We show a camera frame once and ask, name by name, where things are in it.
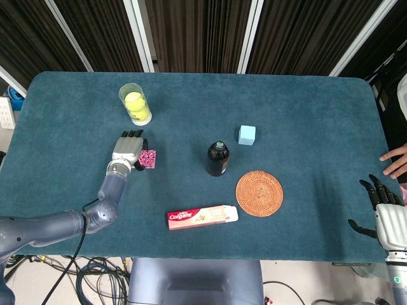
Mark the clear plastic ball tube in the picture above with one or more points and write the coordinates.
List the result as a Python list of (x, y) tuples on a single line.
[(143, 122)]

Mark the grey-blue robot torso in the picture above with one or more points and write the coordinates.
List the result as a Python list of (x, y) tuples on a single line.
[(195, 279)]

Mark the teal velvet table cloth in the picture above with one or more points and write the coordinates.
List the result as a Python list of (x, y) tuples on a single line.
[(302, 127)]

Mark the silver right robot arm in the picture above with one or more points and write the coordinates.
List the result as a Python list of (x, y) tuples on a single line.
[(399, 279)]

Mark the white power strip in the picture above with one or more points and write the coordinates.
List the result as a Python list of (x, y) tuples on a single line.
[(5, 112)]

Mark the pink patterned block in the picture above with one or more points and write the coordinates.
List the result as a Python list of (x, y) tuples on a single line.
[(149, 159)]

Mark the round woven rattan coaster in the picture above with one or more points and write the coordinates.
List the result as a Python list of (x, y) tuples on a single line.
[(259, 193)]

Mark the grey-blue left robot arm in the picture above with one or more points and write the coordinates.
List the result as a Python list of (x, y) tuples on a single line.
[(108, 190)]

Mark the bare human hand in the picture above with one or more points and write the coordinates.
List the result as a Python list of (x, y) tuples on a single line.
[(399, 162)]

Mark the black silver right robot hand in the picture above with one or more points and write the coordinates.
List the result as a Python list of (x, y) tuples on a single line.
[(392, 225)]

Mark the light blue foam cube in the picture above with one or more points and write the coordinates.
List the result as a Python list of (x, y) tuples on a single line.
[(247, 135)]

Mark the yellow tennis ball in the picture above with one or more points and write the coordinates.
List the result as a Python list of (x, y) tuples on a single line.
[(134, 100), (142, 113)]

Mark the red Colgate toothpaste box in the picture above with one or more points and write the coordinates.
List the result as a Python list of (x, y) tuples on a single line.
[(203, 217)]

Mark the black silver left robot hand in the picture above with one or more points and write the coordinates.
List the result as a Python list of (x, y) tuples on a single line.
[(127, 147)]

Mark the dark glass bottle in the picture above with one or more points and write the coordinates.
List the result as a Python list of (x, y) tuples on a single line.
[(217, 162)]

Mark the white frame post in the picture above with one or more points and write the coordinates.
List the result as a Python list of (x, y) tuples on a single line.
[(140, 35), (68, 35), (251, 35), (359, 38)]

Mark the dark brown pleated curtain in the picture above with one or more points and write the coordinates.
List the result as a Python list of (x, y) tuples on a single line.
[(197, 31)]

